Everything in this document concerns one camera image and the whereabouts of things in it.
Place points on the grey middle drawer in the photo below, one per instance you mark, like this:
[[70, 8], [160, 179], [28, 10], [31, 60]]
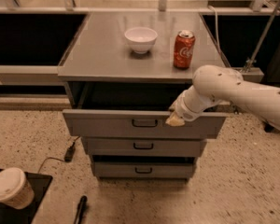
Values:
[[143, 147]]

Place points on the grey drawer cabinet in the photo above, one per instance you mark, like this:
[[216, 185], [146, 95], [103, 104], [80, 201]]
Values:
[[124, 80]]

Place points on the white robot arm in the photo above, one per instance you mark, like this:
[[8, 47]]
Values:
[[212, 84]]

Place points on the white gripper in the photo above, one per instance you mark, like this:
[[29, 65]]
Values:
[[184, 110]]

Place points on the metal rail frame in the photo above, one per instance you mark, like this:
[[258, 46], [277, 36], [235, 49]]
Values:
[[48, 75]]

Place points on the white bowl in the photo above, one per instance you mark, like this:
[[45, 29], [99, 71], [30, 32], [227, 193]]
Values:
[[141, 39]]

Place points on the metal diagonal rod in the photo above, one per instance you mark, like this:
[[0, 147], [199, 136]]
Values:
[[259, 38]]

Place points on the grey top drawer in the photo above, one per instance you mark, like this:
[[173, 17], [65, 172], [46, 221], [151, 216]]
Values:
[[139, 124]]

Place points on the black pen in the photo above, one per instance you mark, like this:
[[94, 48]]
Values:
[[81, 207]]

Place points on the grey bottom drawer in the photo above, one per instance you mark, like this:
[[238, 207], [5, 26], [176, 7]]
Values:
[[115, 169]]

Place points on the red cola can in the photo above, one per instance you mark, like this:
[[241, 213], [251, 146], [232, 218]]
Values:
[[183, 50]]

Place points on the black tray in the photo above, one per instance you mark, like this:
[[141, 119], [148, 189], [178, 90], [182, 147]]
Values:
[[40, 184]]

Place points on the paper coffee cup with lid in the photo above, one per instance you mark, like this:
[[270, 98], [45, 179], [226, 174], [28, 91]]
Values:
[[15, 189]]

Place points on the grey drawer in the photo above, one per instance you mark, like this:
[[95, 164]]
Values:
[[139, 124], [115, 169], [143, 147]]

